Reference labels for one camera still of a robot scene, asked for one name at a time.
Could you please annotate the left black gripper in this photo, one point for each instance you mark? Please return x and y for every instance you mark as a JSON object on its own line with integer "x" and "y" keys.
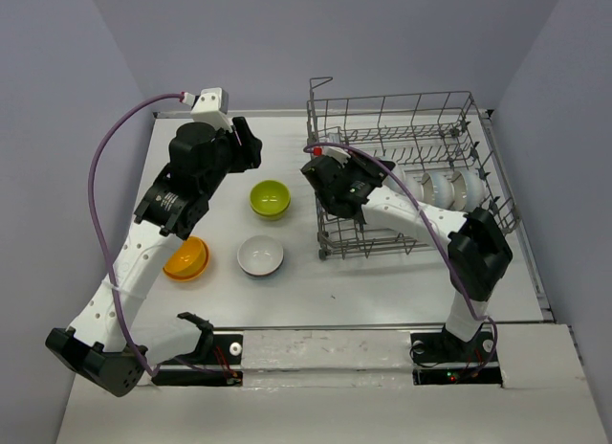
{"x": 250, "y": 154}

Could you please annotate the white bowl stack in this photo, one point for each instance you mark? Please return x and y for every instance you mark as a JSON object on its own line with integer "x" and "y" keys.
{"x": 391, "y": 181}

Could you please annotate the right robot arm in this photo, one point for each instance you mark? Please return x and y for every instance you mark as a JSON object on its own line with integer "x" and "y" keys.
{"x": 471, "y": 244}

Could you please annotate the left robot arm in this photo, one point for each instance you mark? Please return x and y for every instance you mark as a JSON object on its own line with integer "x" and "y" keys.
{"x": 96, "y": 345}

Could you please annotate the green bowl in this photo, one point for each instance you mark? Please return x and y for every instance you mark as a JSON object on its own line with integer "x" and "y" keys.
{"x": 270, "y": 199}

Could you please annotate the white bowl red rim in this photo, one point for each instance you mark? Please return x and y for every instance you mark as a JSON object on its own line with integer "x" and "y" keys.
{"x": 260, "y": 256}

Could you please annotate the orange bowl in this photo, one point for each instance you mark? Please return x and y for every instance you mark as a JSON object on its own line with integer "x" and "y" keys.
{"x": 190, "y": 260}

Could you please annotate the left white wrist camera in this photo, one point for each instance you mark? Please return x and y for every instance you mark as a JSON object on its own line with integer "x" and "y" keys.
{"x": 209, "y": 106}

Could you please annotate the grey wire dish rack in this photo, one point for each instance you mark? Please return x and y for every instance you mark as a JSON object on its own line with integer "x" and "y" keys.
{"x": 443, "y": 132}

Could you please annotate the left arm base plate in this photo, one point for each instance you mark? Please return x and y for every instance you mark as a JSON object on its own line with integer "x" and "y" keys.
{"x": 221, "y": 367}

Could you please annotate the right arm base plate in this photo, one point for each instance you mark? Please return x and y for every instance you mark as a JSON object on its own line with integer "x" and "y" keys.
{"x": 439, "y": 359}

